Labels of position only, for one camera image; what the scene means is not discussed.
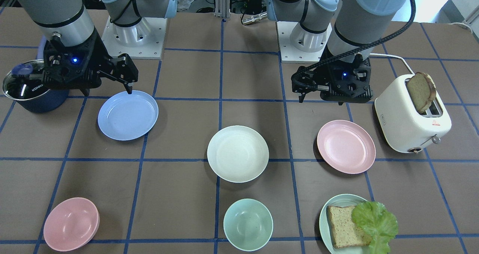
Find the blue plate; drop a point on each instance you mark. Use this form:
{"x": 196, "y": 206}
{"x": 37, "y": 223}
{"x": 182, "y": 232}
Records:
{"x": 128, "y": 116}

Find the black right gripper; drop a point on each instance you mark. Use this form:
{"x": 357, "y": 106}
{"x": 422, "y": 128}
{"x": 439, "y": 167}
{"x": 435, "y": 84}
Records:
{"x": 124, "y": 69}

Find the glass saucepan lid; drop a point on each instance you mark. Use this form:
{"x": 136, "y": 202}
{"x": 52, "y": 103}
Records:
{"x": 24, "y": 81}

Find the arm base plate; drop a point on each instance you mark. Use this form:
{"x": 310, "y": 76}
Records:
{"x": 153, "y": 35}
{"x": 288, "y": 44}

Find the pink plate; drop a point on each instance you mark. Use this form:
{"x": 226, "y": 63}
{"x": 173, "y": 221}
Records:
{"x": 346, "y": 146}

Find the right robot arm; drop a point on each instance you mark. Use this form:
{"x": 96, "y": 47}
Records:
{"x": 71, "y": 19}

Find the cream white plate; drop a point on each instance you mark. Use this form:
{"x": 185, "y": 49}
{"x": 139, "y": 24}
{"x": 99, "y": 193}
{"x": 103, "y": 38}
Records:
{"x": 238, "y": 154}

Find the mint green bowl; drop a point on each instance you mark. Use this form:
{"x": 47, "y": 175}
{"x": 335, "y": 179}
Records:
{"x": 248, "y": 225}

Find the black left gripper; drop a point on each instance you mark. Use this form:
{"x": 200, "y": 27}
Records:
{"x": 304, "y": 82}

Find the mint green plate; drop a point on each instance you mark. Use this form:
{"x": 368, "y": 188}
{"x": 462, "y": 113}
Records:
{"x": 325, "y": 228}

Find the green lettuce leaf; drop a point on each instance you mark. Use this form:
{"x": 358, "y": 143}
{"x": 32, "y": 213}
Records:
{"x": 376, "y": 221}

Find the brown bread slice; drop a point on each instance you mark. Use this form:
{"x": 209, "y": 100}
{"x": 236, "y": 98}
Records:
{"x": 345, "y": 233}

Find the pink bowl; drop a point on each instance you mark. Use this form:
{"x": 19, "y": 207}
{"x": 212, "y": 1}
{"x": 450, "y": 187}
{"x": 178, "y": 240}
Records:
{"x": 71, "y": 224}

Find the toasted bread slice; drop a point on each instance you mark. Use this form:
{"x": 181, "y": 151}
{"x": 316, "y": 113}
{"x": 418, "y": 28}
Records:
{"x": 422, "y": 91}

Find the white toaster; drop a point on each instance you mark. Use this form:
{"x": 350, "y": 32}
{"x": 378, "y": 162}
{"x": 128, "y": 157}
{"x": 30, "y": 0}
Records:
{"x": 404, "y": 129}

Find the dark blue saucepan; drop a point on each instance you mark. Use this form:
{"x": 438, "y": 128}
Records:
{"x": 46, "y": 102}

